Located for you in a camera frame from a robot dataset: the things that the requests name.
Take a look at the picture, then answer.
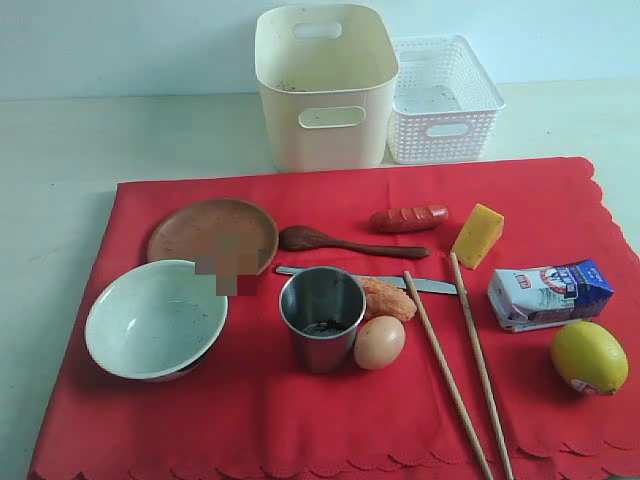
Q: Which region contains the stainless steel cup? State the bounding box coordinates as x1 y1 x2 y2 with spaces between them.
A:
276 266 366 373

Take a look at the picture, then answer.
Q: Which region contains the orange fried food piece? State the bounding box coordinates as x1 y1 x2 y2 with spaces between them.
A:
357 277 417 322

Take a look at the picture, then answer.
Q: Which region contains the red sausage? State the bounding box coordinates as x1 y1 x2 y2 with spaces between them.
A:
368 205 449 233

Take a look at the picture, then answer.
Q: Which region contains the brown egg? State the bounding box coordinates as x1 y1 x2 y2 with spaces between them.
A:
353 316 406 370

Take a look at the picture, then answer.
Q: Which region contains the yellow cheese wedge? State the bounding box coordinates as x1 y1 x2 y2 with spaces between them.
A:
451 203 505 270

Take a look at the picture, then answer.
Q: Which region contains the blue white milk carton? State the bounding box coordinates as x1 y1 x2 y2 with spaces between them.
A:
487 259 614 333

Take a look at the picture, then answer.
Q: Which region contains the yellow lemon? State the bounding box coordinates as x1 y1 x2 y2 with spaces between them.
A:
550 321 629 396

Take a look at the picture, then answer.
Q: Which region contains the dark wooden spoon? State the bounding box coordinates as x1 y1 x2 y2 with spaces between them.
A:
279 225 431 259

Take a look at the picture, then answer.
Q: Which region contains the brown wooden plate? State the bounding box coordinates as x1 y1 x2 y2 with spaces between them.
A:
146 198 279 296

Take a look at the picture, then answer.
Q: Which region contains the steel table knife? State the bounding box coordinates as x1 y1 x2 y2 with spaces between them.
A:
274 265 457 295

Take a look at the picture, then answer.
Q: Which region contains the cream plastic bin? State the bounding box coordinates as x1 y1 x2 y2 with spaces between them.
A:
254 4 399 172

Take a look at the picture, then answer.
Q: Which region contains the red scalloped table cloth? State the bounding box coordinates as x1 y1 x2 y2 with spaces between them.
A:
29 157 639 479

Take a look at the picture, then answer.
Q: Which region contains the white perforated plastic basket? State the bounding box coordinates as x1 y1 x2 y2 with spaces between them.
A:
387 34 505 164

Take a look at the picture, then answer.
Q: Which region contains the white ceramic bowl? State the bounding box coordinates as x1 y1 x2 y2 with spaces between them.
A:
84 260 229 382

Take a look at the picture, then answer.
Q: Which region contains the right wooden chopstick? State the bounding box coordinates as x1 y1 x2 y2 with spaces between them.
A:
449 251 515 480

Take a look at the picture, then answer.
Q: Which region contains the wooden chopstick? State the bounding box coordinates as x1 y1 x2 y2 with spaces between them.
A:
403 270 494 480
449 251 515 480

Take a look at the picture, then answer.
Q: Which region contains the left wooden chopstick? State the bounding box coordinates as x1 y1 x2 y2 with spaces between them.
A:
403 270 494 480

